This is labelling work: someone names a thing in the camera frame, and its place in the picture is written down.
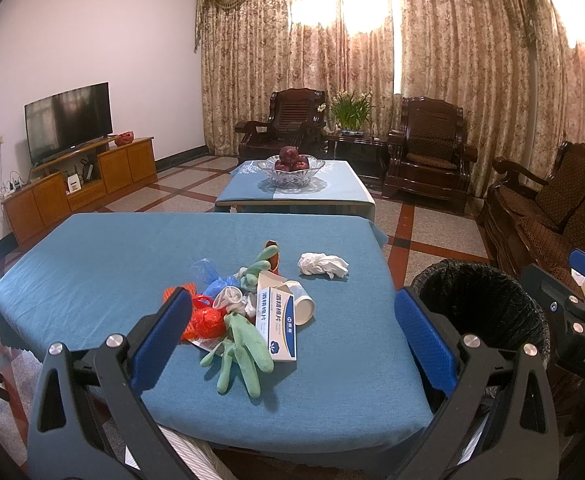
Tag red plastic bag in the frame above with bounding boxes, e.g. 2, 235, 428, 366
181, 295, 226, 341

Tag green rubber glove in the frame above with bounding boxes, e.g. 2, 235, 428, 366
200, 246, 279, 399

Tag white paper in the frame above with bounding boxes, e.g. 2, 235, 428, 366
213, 286, 257, 321

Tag blue plastic bag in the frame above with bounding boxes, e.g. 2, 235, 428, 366
190, 258, 239, 300

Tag white blue medicine box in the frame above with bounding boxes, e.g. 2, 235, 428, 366
256, 271, 298, 362

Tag red envelope packet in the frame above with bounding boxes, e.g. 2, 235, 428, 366
265, 240, 280, 274

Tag white paper cup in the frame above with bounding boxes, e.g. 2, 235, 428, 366
284, 280, 315, 326

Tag orange foam fruit net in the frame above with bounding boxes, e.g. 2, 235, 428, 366
162, 283, 197, 307

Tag black trash bin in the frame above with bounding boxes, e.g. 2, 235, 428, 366
411, 259, 550, 365

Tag dark wooden sofa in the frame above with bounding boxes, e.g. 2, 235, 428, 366
478, 141, 585, 294

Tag right dark wooden armchair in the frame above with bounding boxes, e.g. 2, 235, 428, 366
382, 96, 478, 214

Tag dark wooden armchair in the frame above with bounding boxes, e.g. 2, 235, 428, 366
382, 96, 478, 214
235, 88, 327, 162

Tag blue tablecloth near table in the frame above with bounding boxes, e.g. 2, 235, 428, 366
0, 212, 432, 454

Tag wooden tv cabinet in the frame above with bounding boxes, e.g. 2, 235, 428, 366
2, 136, 157, 248

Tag beige patterned curtains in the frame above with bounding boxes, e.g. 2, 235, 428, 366
196, 0, 585, 194

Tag dark wooden side table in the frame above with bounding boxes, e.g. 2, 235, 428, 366
327, 136, 389, 191

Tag crumpled white tissue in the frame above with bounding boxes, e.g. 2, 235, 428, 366
298, 252, 349, 280

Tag blue cloth coffee table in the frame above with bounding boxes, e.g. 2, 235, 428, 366
214, 160, 376, 221

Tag red ornament on cabinet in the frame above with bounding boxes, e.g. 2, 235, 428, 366
114, 130, 134, 148

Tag flat screen television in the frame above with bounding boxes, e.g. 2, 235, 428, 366
24, 82, 114, 166

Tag green potted plant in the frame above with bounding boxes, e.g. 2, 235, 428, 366
330, 91, 373, 131

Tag glass fruit bowl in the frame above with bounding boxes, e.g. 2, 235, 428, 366
256, 155, 325, 188

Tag red apples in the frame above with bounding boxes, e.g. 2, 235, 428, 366
275, 146, 309, 171

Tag left dark wooden armchair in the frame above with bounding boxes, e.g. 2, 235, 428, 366
235, 88, 327, 162

